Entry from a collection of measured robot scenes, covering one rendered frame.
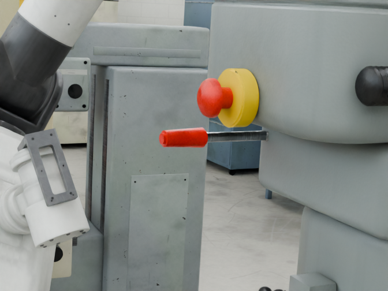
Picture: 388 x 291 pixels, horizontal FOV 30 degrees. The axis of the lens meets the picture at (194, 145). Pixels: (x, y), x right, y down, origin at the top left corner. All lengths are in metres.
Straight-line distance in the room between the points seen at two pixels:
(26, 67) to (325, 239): 0.46
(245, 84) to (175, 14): 9.98
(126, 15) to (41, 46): 9.38
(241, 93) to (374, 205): 0.17
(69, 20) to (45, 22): 0.03
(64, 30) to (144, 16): 9.48
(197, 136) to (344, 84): 0.23
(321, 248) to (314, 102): 0.25
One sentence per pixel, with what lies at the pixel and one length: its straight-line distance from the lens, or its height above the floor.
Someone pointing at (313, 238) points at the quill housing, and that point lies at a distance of 0.88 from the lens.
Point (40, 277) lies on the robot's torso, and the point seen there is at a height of 1.51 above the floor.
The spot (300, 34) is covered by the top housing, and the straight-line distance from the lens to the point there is 0.67.
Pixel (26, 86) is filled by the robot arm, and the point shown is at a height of 1.73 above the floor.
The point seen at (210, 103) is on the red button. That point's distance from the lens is 0.71.
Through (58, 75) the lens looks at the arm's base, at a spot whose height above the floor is 1.74.
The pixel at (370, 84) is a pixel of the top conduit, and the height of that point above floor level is 1.79.
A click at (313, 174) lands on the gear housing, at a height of 1.67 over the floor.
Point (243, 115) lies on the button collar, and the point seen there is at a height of 1.75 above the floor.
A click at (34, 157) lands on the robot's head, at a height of 1.67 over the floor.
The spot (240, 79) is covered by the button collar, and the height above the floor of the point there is 1.78.
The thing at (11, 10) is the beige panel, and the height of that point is 1.81.
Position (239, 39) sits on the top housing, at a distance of 0.76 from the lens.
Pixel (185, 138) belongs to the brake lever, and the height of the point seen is 1.70.
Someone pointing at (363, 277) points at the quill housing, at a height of 1.57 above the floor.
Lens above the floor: 1.85
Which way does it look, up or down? 11 degrees down
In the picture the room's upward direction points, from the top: 3 degrees clockwise
